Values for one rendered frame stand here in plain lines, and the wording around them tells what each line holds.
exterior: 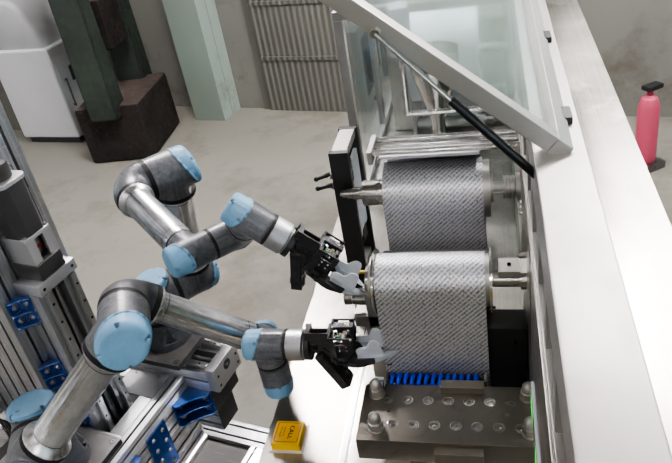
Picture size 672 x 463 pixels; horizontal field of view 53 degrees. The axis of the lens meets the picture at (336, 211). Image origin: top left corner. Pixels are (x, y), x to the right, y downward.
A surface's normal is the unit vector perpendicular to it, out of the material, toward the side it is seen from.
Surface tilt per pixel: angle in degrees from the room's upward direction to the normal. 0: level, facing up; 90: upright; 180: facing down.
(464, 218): 92
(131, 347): 85
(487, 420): 0
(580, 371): 0
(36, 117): 90
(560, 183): 0
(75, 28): 89
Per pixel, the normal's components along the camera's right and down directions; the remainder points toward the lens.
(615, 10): -0.38, 0.53
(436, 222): -0.17, 0.56
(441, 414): -0.15, -0.84
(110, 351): 0.34, 0.36
